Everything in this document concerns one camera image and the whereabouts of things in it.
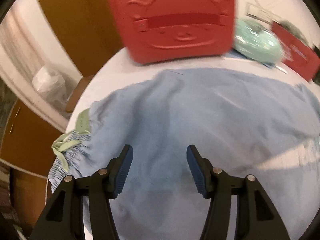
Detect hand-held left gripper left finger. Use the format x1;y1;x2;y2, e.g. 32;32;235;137
29;144;134;240

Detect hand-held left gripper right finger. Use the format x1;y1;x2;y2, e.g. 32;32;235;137
186;144;292;240

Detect light blue pants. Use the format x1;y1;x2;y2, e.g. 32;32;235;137
48;68;320;240

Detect wooden cabinet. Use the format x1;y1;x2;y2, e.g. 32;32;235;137
0;99;63;230

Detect white plastic bag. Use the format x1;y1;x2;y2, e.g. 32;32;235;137
32;66;66;105

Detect teal plush in plastic bag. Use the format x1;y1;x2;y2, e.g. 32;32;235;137
234;19;284;64

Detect red box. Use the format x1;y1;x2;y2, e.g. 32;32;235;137
271;20;320;83

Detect red bear-embossed small suitcase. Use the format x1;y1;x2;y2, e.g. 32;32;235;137
108;0;237;65

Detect clear plastic box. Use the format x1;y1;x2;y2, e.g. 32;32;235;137
246;2;283;22

